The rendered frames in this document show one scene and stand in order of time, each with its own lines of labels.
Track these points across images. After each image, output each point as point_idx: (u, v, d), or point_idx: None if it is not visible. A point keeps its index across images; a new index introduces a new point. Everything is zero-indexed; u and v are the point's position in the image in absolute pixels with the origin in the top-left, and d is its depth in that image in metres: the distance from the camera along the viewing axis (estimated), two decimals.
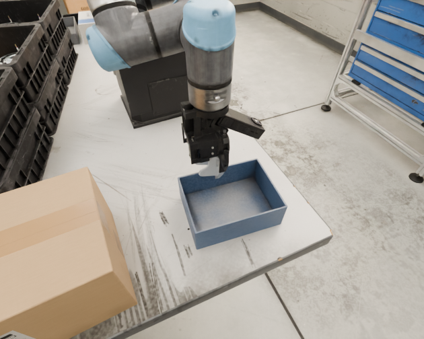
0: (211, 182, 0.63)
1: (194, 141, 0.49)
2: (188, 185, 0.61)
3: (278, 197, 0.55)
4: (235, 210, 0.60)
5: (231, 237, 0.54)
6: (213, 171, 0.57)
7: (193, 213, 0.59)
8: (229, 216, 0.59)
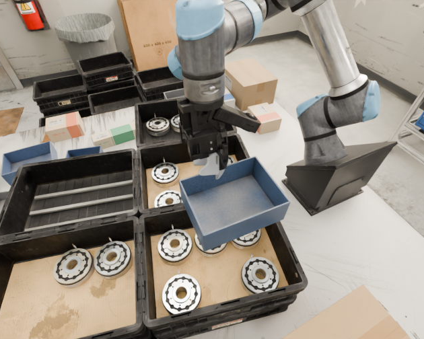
0: (211, 183, 0.63)
1: (193, 136, 0.49)
2: (189, 187, 0.60)
3: (280, 193, 0.56)
4: (237, 209, 0.60)
5: (237, 236, 0.55)
6: (213, 169, 0.57)
7: (196, 215, 0.59)
8: (232, 215, 0.59)
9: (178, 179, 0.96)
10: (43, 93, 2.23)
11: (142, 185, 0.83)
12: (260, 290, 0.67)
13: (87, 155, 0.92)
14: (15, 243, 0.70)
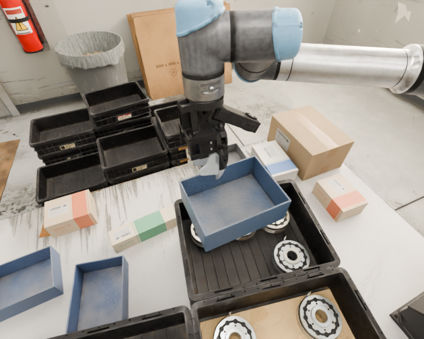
0: (211, 183, 0.63)
1: (192, 136, 0.49)
2: (189, 188, 0.60)
3: (280, 192, 0.56)
4: (238, 209, 0.60)
5: (238, 235, 0.55)
6: (213, 169, 0.57)
7: (197, 215, 0.59)
8: (233, 214, 0.59)
9: None
10: (42, 132, 1.87)
11: None
12: None
13: (112, 325, 0.56)
14: None
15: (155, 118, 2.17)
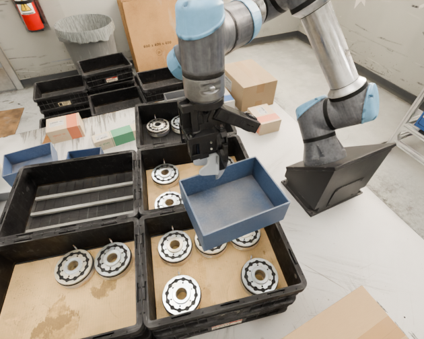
0: (211, 183, 0.63)
1: (193, 136, 0.49)
2: (189, 187, 0.60)
3: (280, 193, 0.56)
4: (237, 209, 0.60)
5: (237, 236, 0.55)
6: (213, 169, 0.57)
7: (196, 215, 0.59)
8: (232, 215, 0.59)
9: (178, 181, 0.97)
10: (43, 94, 2.23)
11: (142, 186, 0.83)
12: (260, 291, 0.68)
13: (87, 157, 0.92)
14: (16, 245, 0.70)
15: None
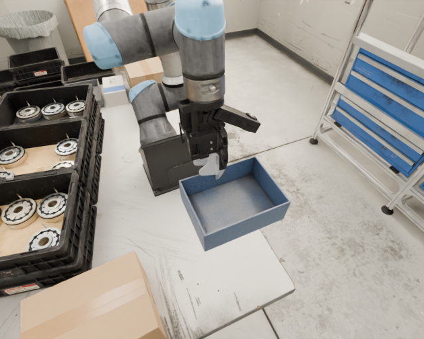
0: (211, 183, 0.63)
1: (193, 136, 0.49)
2: (189, 188, 0.60)
3: (280, 193, 0.56)
4: (237, 209, 0.60)
5: (237, 236, 0.55)
6: (213, 169, 0.57)
7: (196, 215, 0.59)
8: (232, 215, 0.59)
9: (22, 161, 1.03)
10: None
11: None
12: None
13: None
14: None
15: None
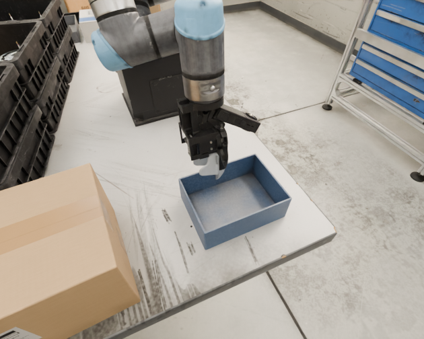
0: (211, 181, 0.62)
1: (193, 136, 0.49)
2: (188, 186, 0.60)
3: (280, 190, 0.56)
4: (238, 207, 0.59)
5: (238, 233, 0.54)
6: (213, 169, 0.57)
7: (196, 214, 0.58)
8: (233, 213, 0.58)
9: None
10: None
11: None
12: None
13: None
14: None
15: None
